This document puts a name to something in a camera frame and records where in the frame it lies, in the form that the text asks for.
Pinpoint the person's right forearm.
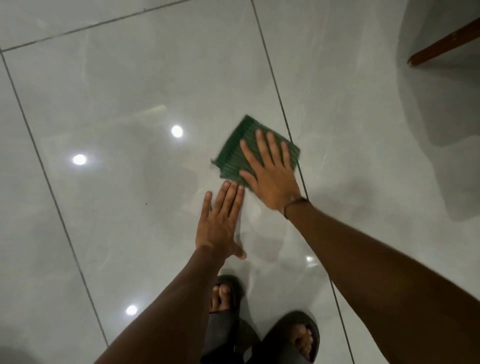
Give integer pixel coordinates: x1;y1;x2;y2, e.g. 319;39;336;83
286;202;480;364

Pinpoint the person's left hand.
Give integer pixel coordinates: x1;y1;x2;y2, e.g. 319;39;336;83
194;180;247;261

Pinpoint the brown wooden furniture leg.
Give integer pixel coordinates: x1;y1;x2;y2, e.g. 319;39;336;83
407;16;480;68

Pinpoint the person's dark slipper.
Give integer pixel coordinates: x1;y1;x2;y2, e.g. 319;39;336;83
201;274;245;364
250;310;321;364

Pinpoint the person's left forearm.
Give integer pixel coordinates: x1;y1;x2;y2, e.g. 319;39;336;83
94;245;226;364

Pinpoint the person's right foot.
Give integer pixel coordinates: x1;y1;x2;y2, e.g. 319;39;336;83
290;324;314;361

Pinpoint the person's right dark slipper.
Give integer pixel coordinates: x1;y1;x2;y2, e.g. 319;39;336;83
250;310;321;364

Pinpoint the green cleaning cloth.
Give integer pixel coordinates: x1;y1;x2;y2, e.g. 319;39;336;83
211;114;301;188

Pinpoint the person's foot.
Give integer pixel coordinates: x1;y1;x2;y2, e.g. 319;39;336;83
290;324;314;361
209;283;232;314

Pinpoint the person's right hand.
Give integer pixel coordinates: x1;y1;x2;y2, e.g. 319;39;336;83
238;129;303;215

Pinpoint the person's left foot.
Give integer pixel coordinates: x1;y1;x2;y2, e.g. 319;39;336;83
209;283;232;314

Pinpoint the thin dark wristband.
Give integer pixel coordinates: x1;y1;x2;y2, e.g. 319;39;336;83
283;197;311;220

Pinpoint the person's left dark slipper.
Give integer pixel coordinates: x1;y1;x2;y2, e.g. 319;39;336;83
201;274;245;364

